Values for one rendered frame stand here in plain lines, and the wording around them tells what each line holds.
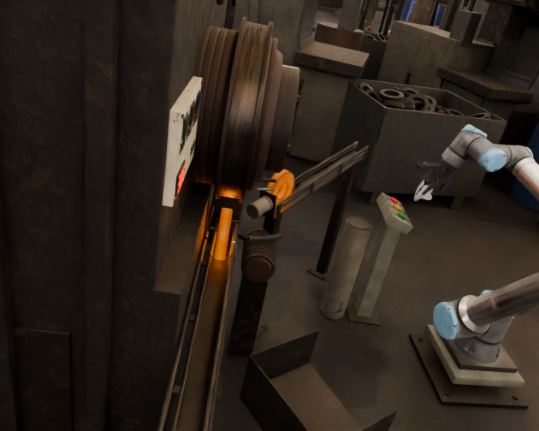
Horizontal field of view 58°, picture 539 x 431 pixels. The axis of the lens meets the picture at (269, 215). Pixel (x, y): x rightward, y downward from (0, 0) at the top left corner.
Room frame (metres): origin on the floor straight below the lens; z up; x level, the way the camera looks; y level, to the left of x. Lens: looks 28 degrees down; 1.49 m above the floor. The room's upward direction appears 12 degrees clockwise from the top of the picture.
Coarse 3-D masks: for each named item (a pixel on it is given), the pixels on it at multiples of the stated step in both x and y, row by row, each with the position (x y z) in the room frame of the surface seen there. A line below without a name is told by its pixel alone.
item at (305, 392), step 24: (312, 336) 0.91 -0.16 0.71; (264, 360) 0.82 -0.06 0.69; (288, 360) 0.87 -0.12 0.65; (264, 384) 0.74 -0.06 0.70; (288, 384) 0.84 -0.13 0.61; (312, 384) 0.86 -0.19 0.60; (264, 408) 0.72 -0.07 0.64; (288, 408) 0.67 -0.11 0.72; (312, 408) 0.79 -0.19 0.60; (336, 408) 0.81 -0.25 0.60
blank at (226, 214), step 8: (224, 208) 1.27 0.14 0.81; (224, 216) 1.22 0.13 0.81; (224, 224) 1.20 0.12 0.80; (224, 232) 1.18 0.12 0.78; (216, 240) 1.17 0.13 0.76; (224, 240) 1.17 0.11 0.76; (216, 248) 1.17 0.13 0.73; (224, 248) 1.17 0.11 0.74; (216, 256) 1.18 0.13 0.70; (224, 256) 1.18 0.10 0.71
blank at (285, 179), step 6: (276, 174) 1.68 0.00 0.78; (282, 174) 1.68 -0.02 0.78; (288, 174) 1.71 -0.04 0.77; (282, 180) 1.68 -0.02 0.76; (288, 180) 1.72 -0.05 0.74; (270, 186) 1.65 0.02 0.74; (276, 186) 1.65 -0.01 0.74; (282, 186) 1.74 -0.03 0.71; (288, 186) 1.73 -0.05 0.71; (270, 192) 1.64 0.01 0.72; (276, 192) 1.66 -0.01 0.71; (282, 192) 1.73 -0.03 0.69; (288, 192) 1.74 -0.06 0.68; (276, 198) 1.67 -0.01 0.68; (282, 198) 1.71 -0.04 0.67
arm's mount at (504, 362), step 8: (448, 344) 1.69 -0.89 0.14; (456, 352) 1.64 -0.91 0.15; (504, 352) 1.70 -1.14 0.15; (456, 360) 1.60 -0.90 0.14; (464, 360) 1.60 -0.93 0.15; (472, 360) 1.61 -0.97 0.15; (496, 360) 1.64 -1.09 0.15; (504, 360) 1.65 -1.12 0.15; (464, 368) 1.57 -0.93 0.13; (472, 368) 1.58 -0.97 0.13; (480, 368) 1.58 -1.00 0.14; (488, 368) 1.59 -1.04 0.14; (496, 368) 1.60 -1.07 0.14; (504, 368) 1.60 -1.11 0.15; (512, 368) 1.61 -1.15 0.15
